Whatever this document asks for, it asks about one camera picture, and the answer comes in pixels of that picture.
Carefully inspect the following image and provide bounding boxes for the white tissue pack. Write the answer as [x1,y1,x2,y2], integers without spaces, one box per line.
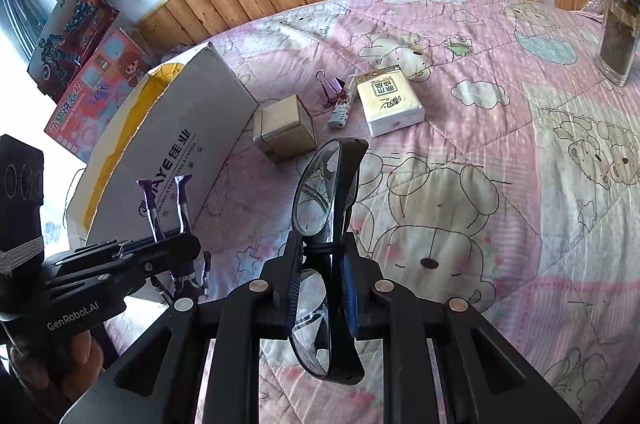
[348,64,426,138]

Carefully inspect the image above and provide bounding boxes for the white cardboard box yellow tape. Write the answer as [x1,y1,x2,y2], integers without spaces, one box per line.
[65,41,258,249]

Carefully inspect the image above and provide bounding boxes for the white tube red print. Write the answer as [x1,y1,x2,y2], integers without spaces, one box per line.
[327,90,357,129]

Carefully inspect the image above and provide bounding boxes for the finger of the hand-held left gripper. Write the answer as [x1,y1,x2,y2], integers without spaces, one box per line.
[75,239,152,255]
[44,234,202,301]

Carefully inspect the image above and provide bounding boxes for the gold tin box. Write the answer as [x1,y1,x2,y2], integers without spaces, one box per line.
[251,94,318,163]

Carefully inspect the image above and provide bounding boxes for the pink printed blanket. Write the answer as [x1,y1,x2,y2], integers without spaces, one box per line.
[105,0,640,424]

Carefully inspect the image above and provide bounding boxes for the glass jar metal lid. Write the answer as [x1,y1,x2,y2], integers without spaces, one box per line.
[595,0,640,87]

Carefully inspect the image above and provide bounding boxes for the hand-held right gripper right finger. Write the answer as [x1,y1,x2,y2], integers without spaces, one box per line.
[340,231,583,424]

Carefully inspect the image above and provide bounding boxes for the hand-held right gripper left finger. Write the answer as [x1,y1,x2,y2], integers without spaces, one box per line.
[75,231,308,424]

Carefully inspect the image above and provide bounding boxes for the person's left hand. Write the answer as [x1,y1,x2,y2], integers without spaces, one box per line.
[10,334,106,405]

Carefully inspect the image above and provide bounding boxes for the black eyeglasses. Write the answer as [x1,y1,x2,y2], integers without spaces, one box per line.
[287,137,371,386]

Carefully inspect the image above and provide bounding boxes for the dark robot toy box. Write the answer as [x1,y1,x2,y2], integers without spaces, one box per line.
[26,0,121,104]

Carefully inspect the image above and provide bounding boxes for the purple binder clip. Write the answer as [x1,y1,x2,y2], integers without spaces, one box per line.
[315,72,349,108]

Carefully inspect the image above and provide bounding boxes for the pink toy box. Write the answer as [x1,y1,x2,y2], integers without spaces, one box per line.
[44,28,156,159]

